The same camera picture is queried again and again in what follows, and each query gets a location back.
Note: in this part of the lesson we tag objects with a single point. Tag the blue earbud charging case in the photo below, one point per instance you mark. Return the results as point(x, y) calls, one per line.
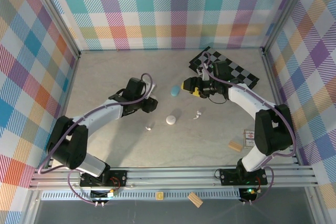
point(174, 90)

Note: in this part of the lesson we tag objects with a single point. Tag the white earbud charging case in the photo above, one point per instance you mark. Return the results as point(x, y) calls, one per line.
point(171, 120)

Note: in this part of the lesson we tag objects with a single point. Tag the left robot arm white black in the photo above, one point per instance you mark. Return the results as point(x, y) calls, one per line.
point(99, 113)

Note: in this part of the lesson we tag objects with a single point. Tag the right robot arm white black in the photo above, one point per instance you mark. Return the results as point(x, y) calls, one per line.
point(249, 98)

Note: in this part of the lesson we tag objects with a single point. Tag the black grey checkerboard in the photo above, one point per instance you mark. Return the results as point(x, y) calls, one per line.
point(236, 70)

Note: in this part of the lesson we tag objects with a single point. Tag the wooden block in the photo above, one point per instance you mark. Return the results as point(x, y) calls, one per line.
point(235, 145)
point(195, 199)

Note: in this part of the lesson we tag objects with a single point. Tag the playing card box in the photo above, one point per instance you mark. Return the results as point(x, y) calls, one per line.
point(249, 140)

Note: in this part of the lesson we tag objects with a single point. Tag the wooden letter cube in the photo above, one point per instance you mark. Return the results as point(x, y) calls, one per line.
point(158, 196)

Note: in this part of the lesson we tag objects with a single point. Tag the right controller board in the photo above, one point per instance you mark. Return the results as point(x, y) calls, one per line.
point(248, 193)

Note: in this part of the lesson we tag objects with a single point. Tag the controller board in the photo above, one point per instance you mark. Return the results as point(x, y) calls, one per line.
point(101, 195)
point(248, 193)

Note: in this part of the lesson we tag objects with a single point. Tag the left controller board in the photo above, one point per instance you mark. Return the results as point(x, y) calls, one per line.
point(101, 195)

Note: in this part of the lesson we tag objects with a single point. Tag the aluminium side rail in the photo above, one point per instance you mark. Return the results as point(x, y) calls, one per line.
point(69, 85)
point(273, 87)

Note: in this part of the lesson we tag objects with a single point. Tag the aluminium frame post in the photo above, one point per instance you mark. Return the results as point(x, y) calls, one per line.
point(286, 11)
point(52, 14)

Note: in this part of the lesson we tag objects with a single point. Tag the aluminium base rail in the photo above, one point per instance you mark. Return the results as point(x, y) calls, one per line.
point(170, 179)

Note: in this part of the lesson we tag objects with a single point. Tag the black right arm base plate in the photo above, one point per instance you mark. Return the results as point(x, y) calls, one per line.
point(228, 176)

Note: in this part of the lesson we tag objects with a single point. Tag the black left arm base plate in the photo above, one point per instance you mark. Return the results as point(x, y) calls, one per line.
point(118, 178)

